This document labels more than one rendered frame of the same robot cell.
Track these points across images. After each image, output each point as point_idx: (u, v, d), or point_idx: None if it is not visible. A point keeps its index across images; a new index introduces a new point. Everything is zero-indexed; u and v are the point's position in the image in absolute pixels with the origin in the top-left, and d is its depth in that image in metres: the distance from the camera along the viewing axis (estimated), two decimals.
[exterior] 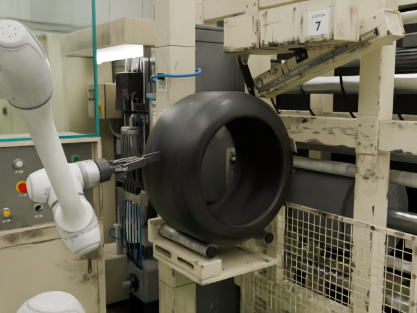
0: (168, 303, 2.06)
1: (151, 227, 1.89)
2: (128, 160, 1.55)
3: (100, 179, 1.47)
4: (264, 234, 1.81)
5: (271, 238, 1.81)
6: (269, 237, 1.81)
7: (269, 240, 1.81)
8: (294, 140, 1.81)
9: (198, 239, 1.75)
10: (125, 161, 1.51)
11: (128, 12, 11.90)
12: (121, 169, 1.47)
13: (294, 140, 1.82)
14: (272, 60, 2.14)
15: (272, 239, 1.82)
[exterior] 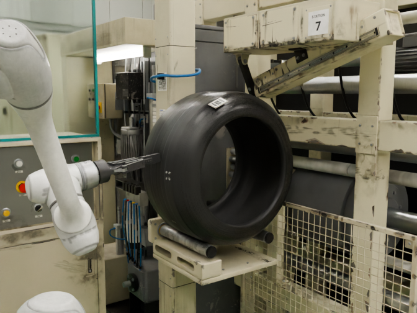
0: (168, 303, 2.06)
1: (151, 227, 1.89)
2: (128, 161, 1.55)
3: (98, 181, 1.46)
4: None
5: (268, 238, 1.81)
6: (271, 238, 1.82)
7: (270, 236, 1.81)
8: (216, 107, 1.58)
9: (190, 243, 1.73)
10: (124, 163, 1.51)
11: (128, 12, 11.90)
12: (120, 171, 1.47)
13: (217, 106, 1.58)
14: (272, 60, 2.14)
15: (267, 238, 1.80)
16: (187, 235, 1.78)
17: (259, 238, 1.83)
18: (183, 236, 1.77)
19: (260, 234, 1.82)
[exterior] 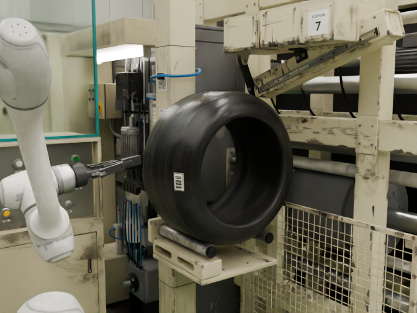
0: (168, 303, 2.06)
1: (151, 227, 1.89)
2: (107, 164, 1.51)
3: (76, 184, 1.42)
4: (262, 237, 1.81)
5: (271, 237, 1.81)
6: (268, 238, 1.81)
7: (270, 240, 1.81)
8: (183, 189, 1.53)
9: (189, 244, 1.73)
10: (102, 166, 1.47)
11: (128, 12, 11.90)
12: (98, 174, 1.43)
13: (182, 188, 1.53)
14: (272, 60, 2.14)
15: (272, 237, 1.82)
16: (186, 235, 1.78)
17: (267, 231, 1.85)
18: (183, 237, 1.77)
19: None
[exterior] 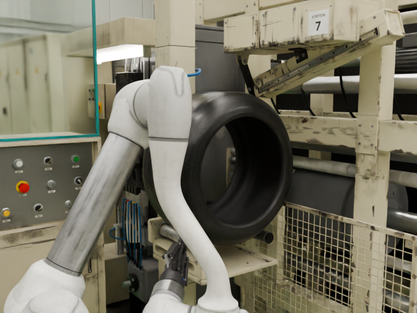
0: None
1: (151, 227, 1.89)
2: None
3: (174, 281, 1.28)
4: (262, 240, 1.81)
5: (271, 236, 1.81)
6: (268, 240, 1.81)
7: (271, 239, 1.81)
8: None
9: None
10: (169, 261, 1.37)
11: (128, 12, 11.90)
12: (167, 259, 1.33)
13: None
14: (272, 60, 2.14)
15: (272, 236, 1.82)
16: None
17: (265, 230, 1.84)
18: None
19: None
